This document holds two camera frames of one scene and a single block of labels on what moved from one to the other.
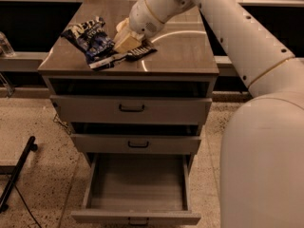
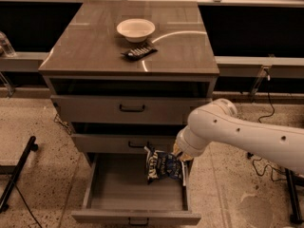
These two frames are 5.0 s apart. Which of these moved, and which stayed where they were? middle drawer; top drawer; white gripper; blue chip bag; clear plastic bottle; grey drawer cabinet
Moved: blue chip bag; white gripper
Stayed: grey drawer cabinet; middle drawer; clear plastic bottle; top drawer
